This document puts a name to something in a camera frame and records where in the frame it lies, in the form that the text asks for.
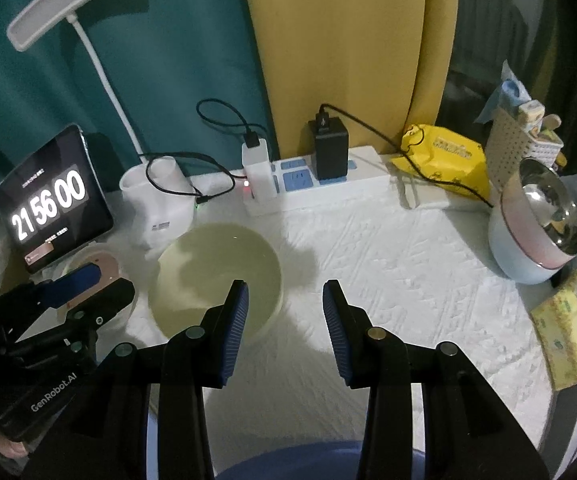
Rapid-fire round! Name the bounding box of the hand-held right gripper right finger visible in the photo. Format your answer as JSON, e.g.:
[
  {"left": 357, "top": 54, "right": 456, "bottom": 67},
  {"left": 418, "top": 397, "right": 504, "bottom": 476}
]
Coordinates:
[{"left": 323, "top": 280, "right": 552, "bottom": 480}]

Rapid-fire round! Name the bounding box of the light blue packet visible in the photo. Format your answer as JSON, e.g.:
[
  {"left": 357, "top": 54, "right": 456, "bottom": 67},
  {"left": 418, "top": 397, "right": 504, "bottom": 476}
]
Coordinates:
[{"left": 475, "top": 60, "right": 532, "bottom": 123}]

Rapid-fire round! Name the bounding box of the yellow sponge pack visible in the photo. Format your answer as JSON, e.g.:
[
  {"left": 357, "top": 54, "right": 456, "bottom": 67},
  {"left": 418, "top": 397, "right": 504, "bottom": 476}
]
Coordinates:
[{"left": 531, "top": 267, "right": 577, "bottom": 392}]

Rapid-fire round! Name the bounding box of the white tablecloth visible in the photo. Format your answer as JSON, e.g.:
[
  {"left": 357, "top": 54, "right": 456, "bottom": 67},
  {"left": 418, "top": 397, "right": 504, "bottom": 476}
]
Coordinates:
[{"left": 0, "top": 180, "right": 577, "bottom": 480}]

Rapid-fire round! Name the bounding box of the pink strawberry print bowl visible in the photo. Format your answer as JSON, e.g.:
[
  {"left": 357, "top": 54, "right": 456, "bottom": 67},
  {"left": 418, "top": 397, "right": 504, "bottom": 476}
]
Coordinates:
[{"left": 56, "top": 242, "right": 136, "bottom": 332}]

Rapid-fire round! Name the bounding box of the tablet with clock display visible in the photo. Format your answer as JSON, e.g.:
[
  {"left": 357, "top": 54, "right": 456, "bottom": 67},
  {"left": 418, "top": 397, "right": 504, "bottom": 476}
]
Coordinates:
[{"left": 0, "top": 124, "right": 115, "bottom": 275}]

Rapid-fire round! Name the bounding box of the black charger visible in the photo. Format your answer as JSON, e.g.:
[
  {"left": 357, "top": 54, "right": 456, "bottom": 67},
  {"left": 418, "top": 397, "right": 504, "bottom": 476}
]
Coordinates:
[{"left": 309, "top": 116, "right": 350, "bottom": 181}]

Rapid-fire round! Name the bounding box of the white desk lamp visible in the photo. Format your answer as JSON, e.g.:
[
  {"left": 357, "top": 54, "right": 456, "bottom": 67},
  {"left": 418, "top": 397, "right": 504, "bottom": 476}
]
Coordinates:
[{"left": 7, "top": 0, "right": 196, "bottom": 251}]

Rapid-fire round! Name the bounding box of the large blue bowl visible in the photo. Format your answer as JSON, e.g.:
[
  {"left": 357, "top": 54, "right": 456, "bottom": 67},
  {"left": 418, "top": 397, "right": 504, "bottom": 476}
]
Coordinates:
[{"left": 216, "top": 440, "right": 427, "bottom": 480}]

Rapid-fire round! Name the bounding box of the yellow curtain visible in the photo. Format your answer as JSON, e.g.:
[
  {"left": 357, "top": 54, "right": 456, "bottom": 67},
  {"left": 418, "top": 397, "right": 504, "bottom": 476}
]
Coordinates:
[{"left": 238, "top": 0, "right": 459, "bottom": 161}]

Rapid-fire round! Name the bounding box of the yellow wipes pack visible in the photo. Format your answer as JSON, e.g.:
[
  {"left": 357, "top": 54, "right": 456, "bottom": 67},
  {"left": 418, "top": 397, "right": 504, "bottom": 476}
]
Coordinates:
[{"left": 391, "top": 124, "right": 492, "bottom": 201}]

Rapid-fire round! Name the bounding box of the white charger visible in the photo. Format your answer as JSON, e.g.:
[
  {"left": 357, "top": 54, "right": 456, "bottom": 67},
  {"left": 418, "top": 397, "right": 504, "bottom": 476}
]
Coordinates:
[{"left": 241, "top": 132, "right": 275, "bottom": 201}]

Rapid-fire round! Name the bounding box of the small cream printed box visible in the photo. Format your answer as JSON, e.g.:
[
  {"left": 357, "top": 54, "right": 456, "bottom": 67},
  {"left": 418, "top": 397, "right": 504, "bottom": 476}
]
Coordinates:
[{"left": 519, "top": 101, "right": 544, "bottom": 133}]

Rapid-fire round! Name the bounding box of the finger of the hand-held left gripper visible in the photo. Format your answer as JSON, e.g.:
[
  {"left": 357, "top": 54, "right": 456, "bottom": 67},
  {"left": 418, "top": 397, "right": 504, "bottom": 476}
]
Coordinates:
[
  {"left": 67, "top": 279, "right": 136, "bottom": 342},
  {"left": 28, "top": 262, "right": 103, "bottom": 311}
]

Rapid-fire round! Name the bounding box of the cream bowl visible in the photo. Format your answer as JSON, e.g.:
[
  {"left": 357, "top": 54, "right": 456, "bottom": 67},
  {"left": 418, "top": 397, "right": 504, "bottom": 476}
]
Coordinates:
[{"left": 147, "top": 222, "right": 285, "bottom": 345}]

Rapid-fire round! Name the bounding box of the steel bowl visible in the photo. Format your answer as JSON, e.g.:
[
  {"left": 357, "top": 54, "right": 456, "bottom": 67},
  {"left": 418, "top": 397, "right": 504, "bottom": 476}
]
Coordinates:
[{"left": 506, "top": 157, "right": 577, "bottom": 256}]

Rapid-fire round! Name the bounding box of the person's left hand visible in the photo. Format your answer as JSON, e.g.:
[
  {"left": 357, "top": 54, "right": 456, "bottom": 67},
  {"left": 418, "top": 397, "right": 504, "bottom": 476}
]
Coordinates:
[{"left": 0, "top": 435, "right": 33, "bottom": 462}]

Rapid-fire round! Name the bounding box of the white power strip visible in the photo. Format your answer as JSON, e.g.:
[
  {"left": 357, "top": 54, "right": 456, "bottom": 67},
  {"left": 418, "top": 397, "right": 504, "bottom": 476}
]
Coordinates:
[{"left": 242, "top": 145, "right": 449, "bottom": 218}]

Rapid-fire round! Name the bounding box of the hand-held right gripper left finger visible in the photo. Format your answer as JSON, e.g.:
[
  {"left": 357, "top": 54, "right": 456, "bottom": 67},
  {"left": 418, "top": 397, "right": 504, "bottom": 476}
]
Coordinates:
[{"left": 21, "top": 280, "right": 250, "bottom": 480}]

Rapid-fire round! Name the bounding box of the black charger cable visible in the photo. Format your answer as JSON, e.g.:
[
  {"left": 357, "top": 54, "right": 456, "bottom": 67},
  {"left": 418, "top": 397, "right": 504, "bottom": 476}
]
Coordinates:
[{"left": 319, "top": 104, "right": 494, "bottom": 208}]

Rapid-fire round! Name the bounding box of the black lamp cable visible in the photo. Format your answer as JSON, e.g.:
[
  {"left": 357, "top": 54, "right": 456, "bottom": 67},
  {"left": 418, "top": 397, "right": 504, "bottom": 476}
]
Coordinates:
[{"left": 141, "top": 100, "right": 264, "bottom": 207}]

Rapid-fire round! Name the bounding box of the teal curtain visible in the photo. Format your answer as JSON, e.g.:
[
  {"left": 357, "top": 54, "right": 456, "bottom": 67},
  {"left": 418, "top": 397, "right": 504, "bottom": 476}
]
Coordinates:
[{"left": 0, "top": 0, "right": 274, "bottom": 196}]

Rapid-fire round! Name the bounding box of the white perforated basket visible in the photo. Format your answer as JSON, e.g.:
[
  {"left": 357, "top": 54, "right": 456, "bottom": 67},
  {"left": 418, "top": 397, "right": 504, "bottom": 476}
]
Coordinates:
[{"left": 483, "top": 105, "right": 564, "bottom": 186}]

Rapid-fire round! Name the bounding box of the dark chair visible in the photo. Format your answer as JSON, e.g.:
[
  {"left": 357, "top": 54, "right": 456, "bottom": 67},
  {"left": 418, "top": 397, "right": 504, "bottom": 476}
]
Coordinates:
[{"left": 443, "top": 0, "right": 529, "bottom": 126}]

